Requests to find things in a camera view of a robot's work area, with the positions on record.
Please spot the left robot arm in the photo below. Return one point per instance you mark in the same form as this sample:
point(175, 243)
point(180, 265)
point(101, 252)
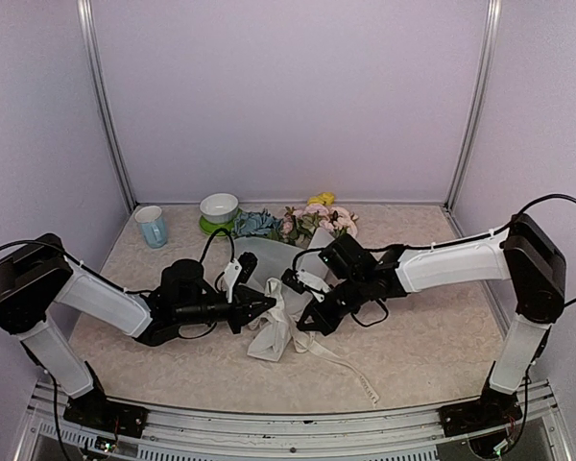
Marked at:
point(41, 272)

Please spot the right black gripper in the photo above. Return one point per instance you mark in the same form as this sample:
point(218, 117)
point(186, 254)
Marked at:
point(324, 321)

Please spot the left aluminium frame post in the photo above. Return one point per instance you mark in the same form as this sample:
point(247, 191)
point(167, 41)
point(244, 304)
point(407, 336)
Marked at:
point(91, 45)

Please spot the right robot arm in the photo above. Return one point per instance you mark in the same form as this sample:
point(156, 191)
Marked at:
point(520, 252)

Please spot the front aluminium rail base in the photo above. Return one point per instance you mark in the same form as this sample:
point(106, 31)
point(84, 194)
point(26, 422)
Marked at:
point(179, 433)

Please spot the cream printed ribbon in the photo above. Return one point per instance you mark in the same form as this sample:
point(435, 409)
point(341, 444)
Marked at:
point(278, 328)

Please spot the yellow fake flower stem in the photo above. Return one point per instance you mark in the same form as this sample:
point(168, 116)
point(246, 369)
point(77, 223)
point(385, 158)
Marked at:
point(324, 199)

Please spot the light blue mug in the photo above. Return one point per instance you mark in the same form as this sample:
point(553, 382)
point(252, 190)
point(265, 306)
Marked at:
point(152, 226)

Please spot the white ceramic bowl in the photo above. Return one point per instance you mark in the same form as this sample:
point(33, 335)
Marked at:
point(219, 208)

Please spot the pink fake flower bunch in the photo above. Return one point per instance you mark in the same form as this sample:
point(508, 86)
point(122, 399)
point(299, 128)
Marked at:
point(299, 224)

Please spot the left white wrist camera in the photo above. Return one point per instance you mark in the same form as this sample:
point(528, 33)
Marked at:
point(238, 271)

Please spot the aluminium frame post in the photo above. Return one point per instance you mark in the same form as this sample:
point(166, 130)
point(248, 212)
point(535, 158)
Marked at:
point(477, 104)
point(91, 45)

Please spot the right aluminium frame post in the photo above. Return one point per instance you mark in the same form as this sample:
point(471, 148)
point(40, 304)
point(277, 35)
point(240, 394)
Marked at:
point(477, 104)

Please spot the green plate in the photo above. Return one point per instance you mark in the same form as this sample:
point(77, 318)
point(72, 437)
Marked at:
point(208, 227)

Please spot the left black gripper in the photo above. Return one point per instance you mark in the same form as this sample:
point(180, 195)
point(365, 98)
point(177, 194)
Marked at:
point(243, 312)

